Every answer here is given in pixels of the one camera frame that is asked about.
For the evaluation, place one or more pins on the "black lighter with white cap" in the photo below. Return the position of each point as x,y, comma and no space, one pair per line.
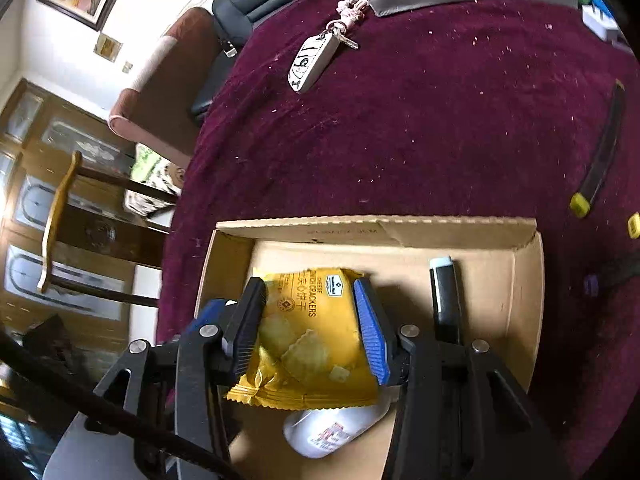
446,302

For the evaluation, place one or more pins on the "cardboard box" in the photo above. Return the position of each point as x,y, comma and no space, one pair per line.
492,285

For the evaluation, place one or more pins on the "small gold framed picture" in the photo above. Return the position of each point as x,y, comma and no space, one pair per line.
107,47

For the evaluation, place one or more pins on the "small white box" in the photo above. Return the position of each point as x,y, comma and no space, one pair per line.
602,22

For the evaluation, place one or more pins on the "green and white patterned cushion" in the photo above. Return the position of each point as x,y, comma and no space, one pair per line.
150,175

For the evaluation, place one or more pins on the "blue object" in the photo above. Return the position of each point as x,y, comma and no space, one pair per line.
598,2

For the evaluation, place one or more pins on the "yellow cracker packet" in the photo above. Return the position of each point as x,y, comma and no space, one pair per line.
305,340

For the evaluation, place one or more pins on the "metal key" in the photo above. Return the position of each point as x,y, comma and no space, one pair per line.
346,40

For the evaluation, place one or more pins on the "wooden glass-door cabinet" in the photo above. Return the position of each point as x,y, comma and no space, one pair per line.
30,160

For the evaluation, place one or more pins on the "wooden chair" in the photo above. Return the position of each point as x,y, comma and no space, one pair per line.
55,220

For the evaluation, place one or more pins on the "black leather chair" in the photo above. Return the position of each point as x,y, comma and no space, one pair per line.
240,5

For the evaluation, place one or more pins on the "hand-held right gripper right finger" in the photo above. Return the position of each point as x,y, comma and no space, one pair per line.
370,330

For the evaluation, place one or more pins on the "brown armchair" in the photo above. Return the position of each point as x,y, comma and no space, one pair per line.
165,90

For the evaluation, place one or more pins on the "wall switch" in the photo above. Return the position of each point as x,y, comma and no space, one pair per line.
128,67

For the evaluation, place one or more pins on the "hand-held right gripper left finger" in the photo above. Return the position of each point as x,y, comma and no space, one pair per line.
245,327

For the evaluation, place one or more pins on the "white bottle with red label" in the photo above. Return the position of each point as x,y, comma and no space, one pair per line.
320,432

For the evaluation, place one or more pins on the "purple clip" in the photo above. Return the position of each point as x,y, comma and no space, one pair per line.
591,285

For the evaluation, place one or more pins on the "maroon tablecloth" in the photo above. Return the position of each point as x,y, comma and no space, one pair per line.
425,135

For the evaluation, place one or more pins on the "white car key fob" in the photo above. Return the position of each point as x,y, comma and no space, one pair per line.
310,62

